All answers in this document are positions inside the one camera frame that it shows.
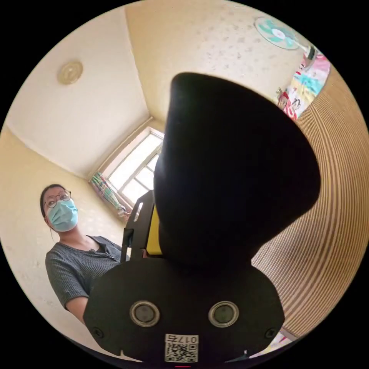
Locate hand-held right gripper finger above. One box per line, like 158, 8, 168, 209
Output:
146, 204, 164, 256

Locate colourful striped curtain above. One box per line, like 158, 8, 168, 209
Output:
88, 171, 132, 223

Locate window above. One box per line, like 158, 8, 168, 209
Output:
101, 126, 165, 208

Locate person's body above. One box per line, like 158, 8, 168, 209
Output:
40, 183, 131, 326

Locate bed with woven mat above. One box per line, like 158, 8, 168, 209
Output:
250, 54, 367, 357

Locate round ceiling lamp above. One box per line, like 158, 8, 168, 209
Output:
57, 60, 84, 86

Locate fan with green blades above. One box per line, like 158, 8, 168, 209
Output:
254, 16, 319, 62

